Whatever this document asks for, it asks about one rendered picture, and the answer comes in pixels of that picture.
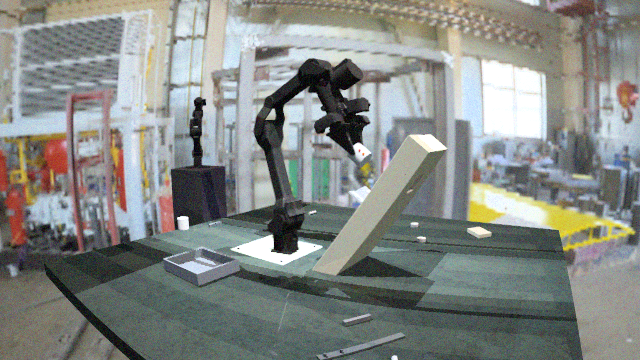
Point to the beige rectangular block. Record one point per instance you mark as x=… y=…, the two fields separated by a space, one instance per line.
x=479 y=232

